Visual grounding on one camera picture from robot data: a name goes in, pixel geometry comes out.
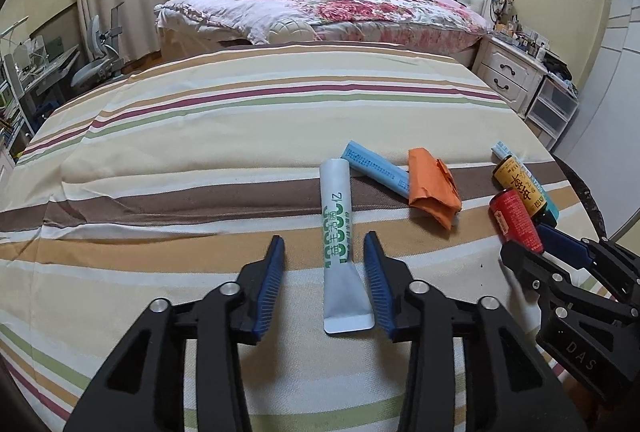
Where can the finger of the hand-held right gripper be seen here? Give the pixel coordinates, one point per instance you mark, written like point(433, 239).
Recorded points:
point(562, 242)
point(520, 264)

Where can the orange plastic wrapper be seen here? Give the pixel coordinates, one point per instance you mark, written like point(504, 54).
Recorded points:
point(432, 187)

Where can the grey desk chair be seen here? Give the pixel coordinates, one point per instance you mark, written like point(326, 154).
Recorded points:
point(97, 57)

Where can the teal toothpaste tube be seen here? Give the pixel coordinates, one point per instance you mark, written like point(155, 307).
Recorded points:
point(502, 148)

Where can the group of small bottles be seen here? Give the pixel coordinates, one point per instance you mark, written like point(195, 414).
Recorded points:
point(525, 40)

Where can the light blue tube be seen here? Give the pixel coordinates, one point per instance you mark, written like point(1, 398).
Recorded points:
point(375, 167)

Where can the white sliding wardrobe door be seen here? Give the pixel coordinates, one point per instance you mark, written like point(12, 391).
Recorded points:
point(625, 112)

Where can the white toothpaste tube green print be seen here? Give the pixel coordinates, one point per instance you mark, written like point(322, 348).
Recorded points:
point(340, 237)

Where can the striped table cloth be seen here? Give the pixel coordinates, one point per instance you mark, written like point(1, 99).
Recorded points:
point(200, 162)

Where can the cluttered desk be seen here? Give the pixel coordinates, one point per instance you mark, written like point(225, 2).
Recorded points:
point(30, 82)

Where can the clear plastic drawer unit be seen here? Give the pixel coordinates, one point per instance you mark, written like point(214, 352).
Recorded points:
point(552, 107)

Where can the red cylindrical can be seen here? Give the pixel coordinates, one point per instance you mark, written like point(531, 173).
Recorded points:
point(515, 222)

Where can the white two-drawer nightstand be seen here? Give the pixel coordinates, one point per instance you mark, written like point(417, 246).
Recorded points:
point(505, 72)

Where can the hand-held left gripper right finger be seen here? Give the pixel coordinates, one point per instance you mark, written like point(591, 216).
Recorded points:
point(380, 284)

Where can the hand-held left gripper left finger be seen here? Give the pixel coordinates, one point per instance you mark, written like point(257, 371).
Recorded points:
point(265, 292)

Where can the pink floral blanket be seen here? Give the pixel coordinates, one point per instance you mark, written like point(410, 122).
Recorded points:
point(350, 2)

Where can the black cloth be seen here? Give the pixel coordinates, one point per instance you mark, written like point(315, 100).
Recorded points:
point(560, 67)

